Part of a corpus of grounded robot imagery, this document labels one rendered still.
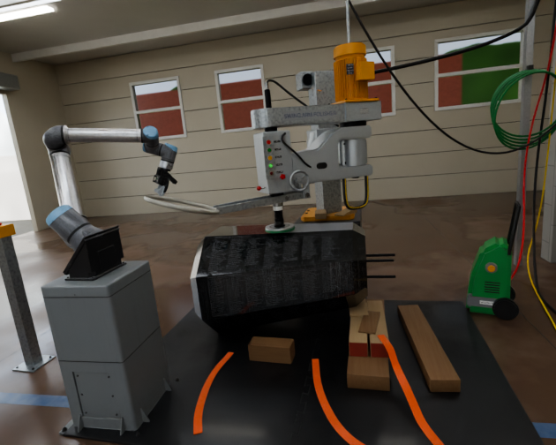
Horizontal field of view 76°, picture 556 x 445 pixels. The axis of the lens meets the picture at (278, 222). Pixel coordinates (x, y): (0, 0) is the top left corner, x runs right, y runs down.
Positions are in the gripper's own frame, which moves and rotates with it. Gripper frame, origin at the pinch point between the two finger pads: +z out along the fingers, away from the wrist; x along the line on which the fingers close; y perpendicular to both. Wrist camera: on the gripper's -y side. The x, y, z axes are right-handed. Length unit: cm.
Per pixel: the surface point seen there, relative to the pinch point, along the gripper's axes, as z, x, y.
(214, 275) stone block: 43, 41, -30
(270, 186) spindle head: -28, 60, -40
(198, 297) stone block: 63, 33, -29
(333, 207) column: -27, 47, -151
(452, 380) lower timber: 48, 193, -80
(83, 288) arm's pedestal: 48, 47, 60
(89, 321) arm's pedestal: 65, 50, 55
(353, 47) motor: -137, 75, -68
